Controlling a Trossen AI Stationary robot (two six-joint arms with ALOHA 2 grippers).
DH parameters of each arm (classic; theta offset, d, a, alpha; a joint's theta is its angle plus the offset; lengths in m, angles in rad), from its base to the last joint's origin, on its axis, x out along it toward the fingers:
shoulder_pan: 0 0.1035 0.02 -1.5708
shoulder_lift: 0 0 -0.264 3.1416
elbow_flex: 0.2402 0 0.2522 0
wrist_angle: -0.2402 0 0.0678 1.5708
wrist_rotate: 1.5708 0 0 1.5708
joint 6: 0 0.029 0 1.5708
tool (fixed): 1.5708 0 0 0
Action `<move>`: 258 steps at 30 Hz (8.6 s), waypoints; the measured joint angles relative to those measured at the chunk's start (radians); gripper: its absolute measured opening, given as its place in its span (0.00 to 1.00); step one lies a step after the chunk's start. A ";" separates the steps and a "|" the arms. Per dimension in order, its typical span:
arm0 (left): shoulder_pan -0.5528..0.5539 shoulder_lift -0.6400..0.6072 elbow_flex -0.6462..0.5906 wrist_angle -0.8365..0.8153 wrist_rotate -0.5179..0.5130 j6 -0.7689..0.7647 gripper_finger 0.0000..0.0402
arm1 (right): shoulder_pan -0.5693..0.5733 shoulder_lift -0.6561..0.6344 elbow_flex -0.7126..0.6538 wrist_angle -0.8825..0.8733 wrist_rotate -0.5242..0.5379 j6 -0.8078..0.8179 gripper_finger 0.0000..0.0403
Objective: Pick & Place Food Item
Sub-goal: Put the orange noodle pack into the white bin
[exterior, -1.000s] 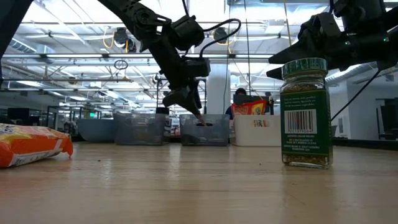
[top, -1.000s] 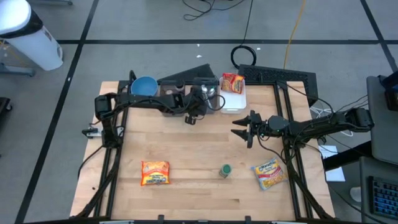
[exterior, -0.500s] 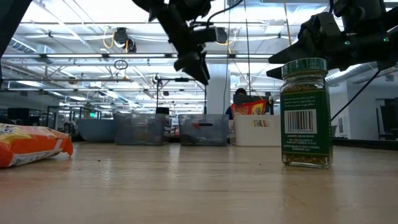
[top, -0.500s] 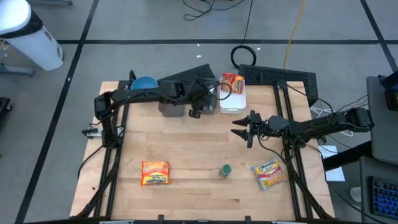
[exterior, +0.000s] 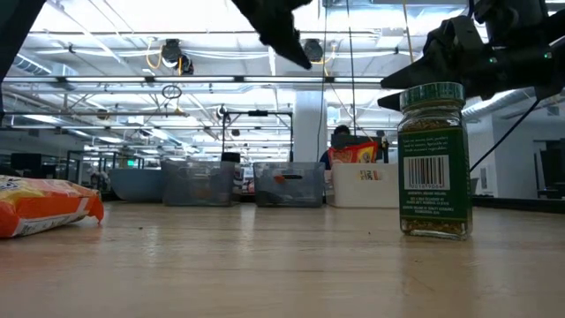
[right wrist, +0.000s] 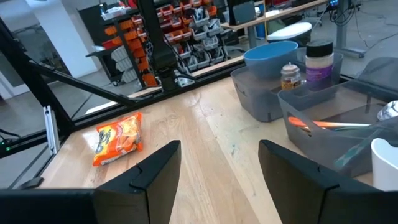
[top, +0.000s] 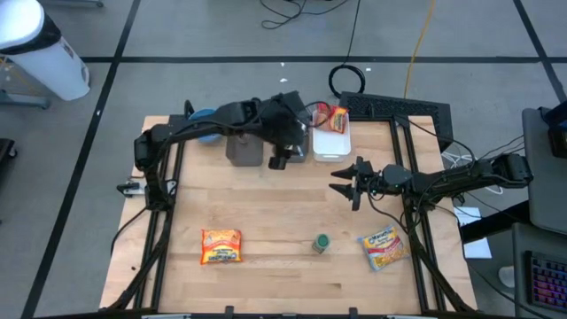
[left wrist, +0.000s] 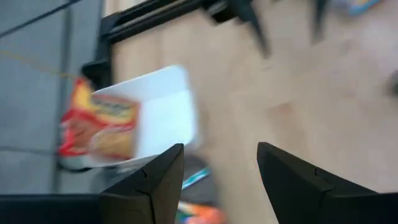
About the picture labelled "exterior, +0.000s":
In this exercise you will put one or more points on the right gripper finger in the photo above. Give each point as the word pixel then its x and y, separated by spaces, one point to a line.
pixel 419 75
pixel 393 102

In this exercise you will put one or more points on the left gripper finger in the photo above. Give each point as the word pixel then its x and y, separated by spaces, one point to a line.
pixel 276 22

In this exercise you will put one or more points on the person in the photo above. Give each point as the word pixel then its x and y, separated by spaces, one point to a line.
pixel 342 129

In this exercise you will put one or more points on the white plastic bin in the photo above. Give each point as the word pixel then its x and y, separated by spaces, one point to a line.
pixel 362 194

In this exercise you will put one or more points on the black metal frame rig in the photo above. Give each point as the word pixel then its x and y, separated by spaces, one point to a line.
pixel 223 137

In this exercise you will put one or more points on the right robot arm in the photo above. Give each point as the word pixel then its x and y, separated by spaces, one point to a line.
pixel 512 17

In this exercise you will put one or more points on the grey translucent bin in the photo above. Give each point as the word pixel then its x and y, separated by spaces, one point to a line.
pixel 304 190
pixel 198 185

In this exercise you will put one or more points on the green lid spice jar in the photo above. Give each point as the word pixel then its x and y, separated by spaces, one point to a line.
pixel 434 176

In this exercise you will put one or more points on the orange ramen noodle packet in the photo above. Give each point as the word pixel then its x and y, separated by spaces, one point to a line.
pixel 39 207

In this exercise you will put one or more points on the red ramen noodle packet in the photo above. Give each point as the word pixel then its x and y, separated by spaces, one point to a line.
pixel 353 154

